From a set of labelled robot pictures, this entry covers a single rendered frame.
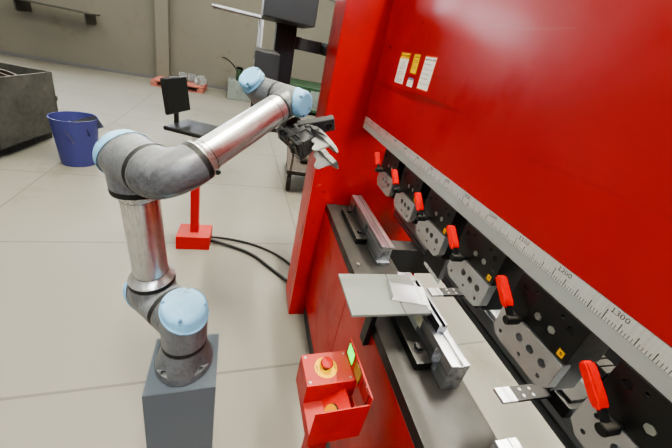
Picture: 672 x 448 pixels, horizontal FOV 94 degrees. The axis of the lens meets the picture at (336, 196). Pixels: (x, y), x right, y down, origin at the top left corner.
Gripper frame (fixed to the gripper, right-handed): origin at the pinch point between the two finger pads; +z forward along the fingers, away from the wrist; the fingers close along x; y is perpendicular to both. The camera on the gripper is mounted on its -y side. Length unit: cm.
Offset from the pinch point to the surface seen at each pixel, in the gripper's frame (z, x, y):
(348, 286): 20.7, -33.9, 14.5
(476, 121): 21.5, 8.9, -30.1
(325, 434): 45, -45, 45
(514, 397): 70, -27, 4
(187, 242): -124, -155, 59
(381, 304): 31.9, -33.2, 10.8
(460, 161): 23.8, -0.8, -24.7
